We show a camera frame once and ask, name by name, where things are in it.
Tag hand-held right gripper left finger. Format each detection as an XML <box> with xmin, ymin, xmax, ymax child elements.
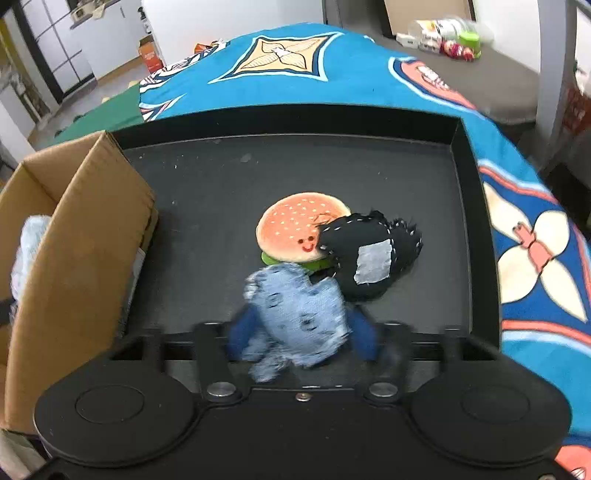
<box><xmin>108</xmin><ymin>309</ymin><xmax>264</xmax><ymax>401</ymax></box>

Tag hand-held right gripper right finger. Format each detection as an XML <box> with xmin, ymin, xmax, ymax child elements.
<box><xmin>348</xmin><ymin>309</ymin><xmax>502</xmax><ymax>400</ymax></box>

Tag blue denim heart plush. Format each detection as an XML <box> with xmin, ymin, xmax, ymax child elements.
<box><xmin>240</xmin><ymin>262</ymin><xmax>352</xmax><ymax>384</ymax></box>

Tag brown cardboard box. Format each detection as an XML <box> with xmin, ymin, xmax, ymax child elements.
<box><xmin>0</xmin><ymin>130</ymin><xmax>158</xmax><ymax>435</ymax></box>

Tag black shallow tray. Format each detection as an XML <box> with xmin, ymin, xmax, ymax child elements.
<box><xmin>108</xmin><ymin>104</ymin><xmax>502</xmax><ymax>366</ymax></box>

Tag grey fluffy plush ball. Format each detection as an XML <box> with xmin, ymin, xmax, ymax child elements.
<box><xmin>10</xmin><ymin>215</ymin><xmax>51</xmax><ymax>306</ymax></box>

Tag black patched heart plush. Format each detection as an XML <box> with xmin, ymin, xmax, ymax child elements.
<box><xmin>316</xmin><ymin>210</ymin><xmax>423</xmax><ymax>304</ymax></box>

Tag burger plush toy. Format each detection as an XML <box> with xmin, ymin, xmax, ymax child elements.
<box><xmin>256</xmin><ymin>193</ymin><xmax>352</xmax><ymax>274</ymax></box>

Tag green cloth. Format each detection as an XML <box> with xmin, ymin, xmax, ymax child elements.
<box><xmin>53</xmin><ymin>85</ymin><xmax>145</xmax><ymax>147</ymax></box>

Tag blue patterned blanket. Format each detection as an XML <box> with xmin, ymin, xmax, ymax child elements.
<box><xmin>137</xmin><ymin>23</ymin><xmax>591</xmax><ymax>480</ymax></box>

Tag red small toys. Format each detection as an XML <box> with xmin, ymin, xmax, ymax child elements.
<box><xmin>438</xmin><ymin>41</ymin><xmax>476</xmax><ymax>62</ymax></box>

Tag small white boxes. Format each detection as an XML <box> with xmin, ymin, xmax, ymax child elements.
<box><xmin>396</xmin><ymin>31</ymin><xmax>440</xmax><ymax>52</ymax></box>

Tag orange cardboard carton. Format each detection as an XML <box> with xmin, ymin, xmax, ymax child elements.
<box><xmin>139</xmin><ymin>37</ymin><xmax>165</xmax><ymax>73</ymax></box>

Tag red brown basket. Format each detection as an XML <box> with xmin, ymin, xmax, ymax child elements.
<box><xmin>563</xmin><ymin>83</ymin><xmax>591</xmax><ymax>137</ymax></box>

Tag green cup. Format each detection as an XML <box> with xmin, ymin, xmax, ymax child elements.
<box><xmin>457</xmin><ymin>31</ymin><xmax>482</xmax><ymax>59</ymax></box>

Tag white-framed black-top desk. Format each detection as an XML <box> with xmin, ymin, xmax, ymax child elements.
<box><xmin>536</xmin><ymin>0</ymin><xmax>591</xmax><ymax>158</ymax></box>

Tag flat black-edged cardboard lid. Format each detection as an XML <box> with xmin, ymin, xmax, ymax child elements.
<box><xmin>382</xmin><ymin>0</ymin><xmax>477</xmax><ymax>31</ymax></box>

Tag black grid sliding door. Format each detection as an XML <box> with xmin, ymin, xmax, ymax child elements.
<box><xmin>13</xmin><ymin>0</ymin><xmax>96</xmax><ymax>103</ymax></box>

